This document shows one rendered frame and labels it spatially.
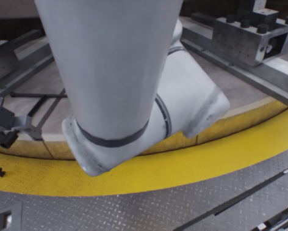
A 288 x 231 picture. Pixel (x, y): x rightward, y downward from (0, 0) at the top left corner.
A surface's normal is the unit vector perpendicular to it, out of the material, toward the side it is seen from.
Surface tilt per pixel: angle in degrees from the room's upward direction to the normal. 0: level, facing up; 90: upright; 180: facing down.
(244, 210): 0
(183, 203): 0
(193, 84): 26
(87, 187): 0
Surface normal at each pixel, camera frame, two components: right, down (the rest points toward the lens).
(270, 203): -0.08, -0.75
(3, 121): 0.98, -0.13
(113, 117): 0.08, 0.86
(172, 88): 0.05, -0.57
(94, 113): -0.23, 0.82
